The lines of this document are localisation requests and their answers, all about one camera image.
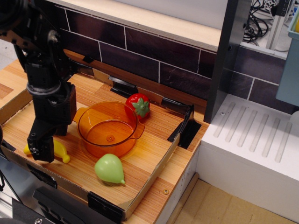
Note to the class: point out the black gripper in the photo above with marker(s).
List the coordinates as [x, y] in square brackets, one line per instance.
[54, 110]

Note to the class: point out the yellow toy banana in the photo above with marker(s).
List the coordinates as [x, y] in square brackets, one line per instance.
[59, 151]

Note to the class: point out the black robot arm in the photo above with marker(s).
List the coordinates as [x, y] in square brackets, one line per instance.
[39, 50]

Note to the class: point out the orange transparent plastic pot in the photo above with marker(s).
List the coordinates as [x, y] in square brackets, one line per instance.
[109, 127]

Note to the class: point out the cardboard fence with black tape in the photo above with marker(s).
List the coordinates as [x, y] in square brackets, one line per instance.
[152, 168]

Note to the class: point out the black metal equipment base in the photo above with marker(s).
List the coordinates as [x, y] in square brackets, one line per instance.
[38, 200]

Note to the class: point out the green toy pear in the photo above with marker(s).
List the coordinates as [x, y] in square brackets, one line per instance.
[109, 169]

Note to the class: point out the red toy strawberry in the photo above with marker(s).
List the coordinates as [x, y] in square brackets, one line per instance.
[140, 104]

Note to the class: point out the white toy sink drainboard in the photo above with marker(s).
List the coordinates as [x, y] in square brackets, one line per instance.
[252, 152]

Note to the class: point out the grey-blue bin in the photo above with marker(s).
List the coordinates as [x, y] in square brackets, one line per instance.
[288, 90]

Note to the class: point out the dark grey vertical post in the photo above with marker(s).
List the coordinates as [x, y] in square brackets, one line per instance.
[235, 22]

